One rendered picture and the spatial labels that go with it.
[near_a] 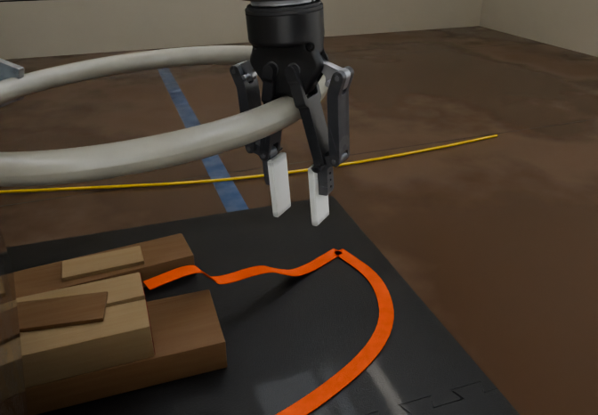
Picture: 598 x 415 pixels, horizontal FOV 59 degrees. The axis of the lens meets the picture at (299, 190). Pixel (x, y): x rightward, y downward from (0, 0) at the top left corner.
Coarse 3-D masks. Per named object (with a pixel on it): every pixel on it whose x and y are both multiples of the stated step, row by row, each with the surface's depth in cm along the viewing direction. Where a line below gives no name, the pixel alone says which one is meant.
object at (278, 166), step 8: (280, 152) 60; (272, 160) 58; (280, 160) 59; (272, 168) 58; (280, 168) 59; (272, 176) 58; (280, 176) 60; (272, 184) 59; (280, 184) 60; (288, 184) 61; (272, 192) 59; (280, 192) 60; (288, 192) 62; (272, 200) 60; (280, 200) 60; (288, 200) 62; (272, 208) 60; (280, 208) 61
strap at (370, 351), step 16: (320, 256) 190; (336, 256) 191; (352, 256) 190; (176, 272) 148; (192, 272) 149; (240, 272) 165; (256, 272) 166; (272, 272) 168; (288, 272) 178; (304, 272) 181; (368, 272) 182; (384, 288) 174; (384, 304) 167; (384, 320) 160; (384, 336) 154; (368, 352) 148; (352, 368) 143; (336, 384) 138; (304, 400) 133; (320, 400) 133
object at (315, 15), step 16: (256, 16) 48; (272, 16) 47; (288, 16) 47; (304, 16) 48; (320, 16) 49; (256, 32) 49; (272, 32) 48; (288, 32) 48; (304, 32) 48; (320, 32) 50; (256, 48) 53; (272, 48) 52; (288, 48) 51; (304, 48) 50; (320, 48) 50; (256, 64) 54; (288, 64) 52; (304, 64) 51; (320, 64) 50; (304, 80) 52
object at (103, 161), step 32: (64, 64) 81; (96, 64) 83; (128, 64) 85; (160, 64) 86; (192, 64) 86; (224, 64) 85; (0, 96) 73; (288, 96) 53; (192, 128) 47; (224, 128) 47; (256, 128) 49; (0, 160) 44; (32, 160) 44; (64, 160) 44; (96, 160) 44; (128, 160) 44; (160, 160) 45; (192, 160) 47
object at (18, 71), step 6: (0, 60) 76; (0, 66) 75; (6, 66) 75; (12, 66) 75; (18, 66) 75; (0, 72) 76; (6, 72) 76; (12, 72) 75; (18, 72) 75; (0, 78) 76; (18, 78) 76; (6, 102) 75
